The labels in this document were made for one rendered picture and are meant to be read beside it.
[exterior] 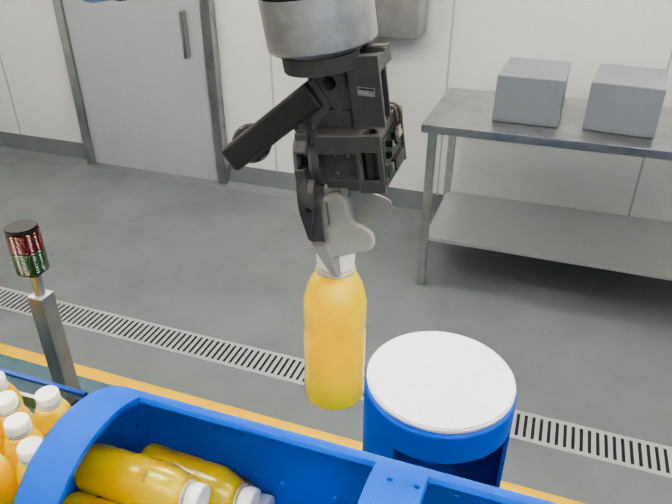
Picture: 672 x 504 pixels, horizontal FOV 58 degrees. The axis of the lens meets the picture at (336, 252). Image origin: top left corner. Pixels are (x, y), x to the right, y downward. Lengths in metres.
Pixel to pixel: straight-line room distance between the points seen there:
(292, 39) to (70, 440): 0.58
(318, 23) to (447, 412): 0.79
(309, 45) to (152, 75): 4.15
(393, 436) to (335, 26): 0.81
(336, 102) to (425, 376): 0.75
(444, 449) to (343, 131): 0.72
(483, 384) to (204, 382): 1.77
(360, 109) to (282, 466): 0.61
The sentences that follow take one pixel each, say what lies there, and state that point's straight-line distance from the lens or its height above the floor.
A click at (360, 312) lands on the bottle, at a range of 0.62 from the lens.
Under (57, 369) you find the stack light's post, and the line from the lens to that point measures 1.51.
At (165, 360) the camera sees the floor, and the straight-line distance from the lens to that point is 2.93.
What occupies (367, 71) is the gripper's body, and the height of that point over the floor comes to 1.70.
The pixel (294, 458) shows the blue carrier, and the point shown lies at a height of 1.10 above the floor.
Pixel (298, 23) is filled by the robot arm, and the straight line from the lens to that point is 0.48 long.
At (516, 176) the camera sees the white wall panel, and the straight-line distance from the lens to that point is 3.95.
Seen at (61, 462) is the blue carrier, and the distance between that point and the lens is 0.85.
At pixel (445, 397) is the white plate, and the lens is 1.15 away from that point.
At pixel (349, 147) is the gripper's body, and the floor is 1.64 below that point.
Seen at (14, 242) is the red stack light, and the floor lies 1.24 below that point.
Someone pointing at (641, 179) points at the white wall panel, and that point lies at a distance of 3.96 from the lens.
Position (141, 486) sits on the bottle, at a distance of 0.87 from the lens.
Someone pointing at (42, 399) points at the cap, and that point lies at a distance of 1.17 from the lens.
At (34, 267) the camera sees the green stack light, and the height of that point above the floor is 1.18.
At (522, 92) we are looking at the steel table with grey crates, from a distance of 3.02.
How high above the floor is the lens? 1.81
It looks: 30 degrees down
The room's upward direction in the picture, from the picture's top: straight up
